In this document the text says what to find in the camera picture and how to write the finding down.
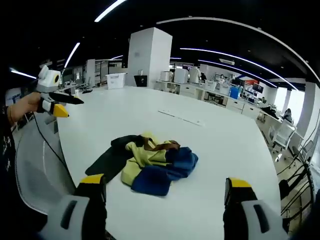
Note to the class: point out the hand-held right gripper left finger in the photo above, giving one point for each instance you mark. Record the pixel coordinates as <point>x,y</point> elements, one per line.
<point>87,200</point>

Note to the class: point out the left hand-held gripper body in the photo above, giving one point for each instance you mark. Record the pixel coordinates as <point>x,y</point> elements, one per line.
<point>47,82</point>

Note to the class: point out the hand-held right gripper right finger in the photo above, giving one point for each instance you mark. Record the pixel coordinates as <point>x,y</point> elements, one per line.
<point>240,200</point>

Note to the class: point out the yellow blue black garment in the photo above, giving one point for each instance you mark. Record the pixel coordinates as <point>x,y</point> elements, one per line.
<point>150,155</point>

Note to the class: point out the person's left hand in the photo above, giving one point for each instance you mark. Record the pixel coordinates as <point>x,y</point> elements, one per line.
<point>26,106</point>

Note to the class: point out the ceiling light strip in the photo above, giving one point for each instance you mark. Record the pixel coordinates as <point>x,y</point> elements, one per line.
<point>225,54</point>
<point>110,10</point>
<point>23,74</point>
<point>225,20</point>
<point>72,54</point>

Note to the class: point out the background storage shelf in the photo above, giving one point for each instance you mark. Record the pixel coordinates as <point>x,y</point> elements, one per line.
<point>110,70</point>

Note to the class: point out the white lidded storage bin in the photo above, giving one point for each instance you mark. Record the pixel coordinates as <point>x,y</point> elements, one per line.
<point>115,81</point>

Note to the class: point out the grey mesh chair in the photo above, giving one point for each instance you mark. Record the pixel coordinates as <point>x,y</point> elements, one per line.
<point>35,175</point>

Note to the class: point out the black metal stand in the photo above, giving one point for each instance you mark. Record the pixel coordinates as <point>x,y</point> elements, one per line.
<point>300,185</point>

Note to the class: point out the black trapezoid container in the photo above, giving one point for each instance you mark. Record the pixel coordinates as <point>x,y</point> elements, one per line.
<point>140,80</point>

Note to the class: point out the white office chair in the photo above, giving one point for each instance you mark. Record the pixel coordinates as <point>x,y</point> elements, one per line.
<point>283,135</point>

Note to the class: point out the small white bottle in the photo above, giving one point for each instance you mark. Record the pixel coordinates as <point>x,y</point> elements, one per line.
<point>140,72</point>

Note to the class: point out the white square pillar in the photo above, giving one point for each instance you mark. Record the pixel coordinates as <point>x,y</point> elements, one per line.
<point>311,112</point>
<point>150,57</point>

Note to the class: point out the white rounded appliance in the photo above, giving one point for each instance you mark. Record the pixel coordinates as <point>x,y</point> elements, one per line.
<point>166,76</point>

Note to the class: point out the blue plastic bin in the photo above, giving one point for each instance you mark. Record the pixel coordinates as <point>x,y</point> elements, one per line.
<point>235,92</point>

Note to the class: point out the dark monitor screen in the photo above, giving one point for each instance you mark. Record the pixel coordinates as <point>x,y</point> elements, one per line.
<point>258,88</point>

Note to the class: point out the long white cabinet counter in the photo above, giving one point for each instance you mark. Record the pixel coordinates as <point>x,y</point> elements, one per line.
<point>195,92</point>

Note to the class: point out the white plastic crate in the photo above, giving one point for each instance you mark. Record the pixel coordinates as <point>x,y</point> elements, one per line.
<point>211,86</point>

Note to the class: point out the white box appliance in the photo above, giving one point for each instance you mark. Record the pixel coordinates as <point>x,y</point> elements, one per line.
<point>180,75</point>

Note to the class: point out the ceiling air vent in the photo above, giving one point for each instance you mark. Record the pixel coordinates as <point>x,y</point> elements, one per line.
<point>227,61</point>

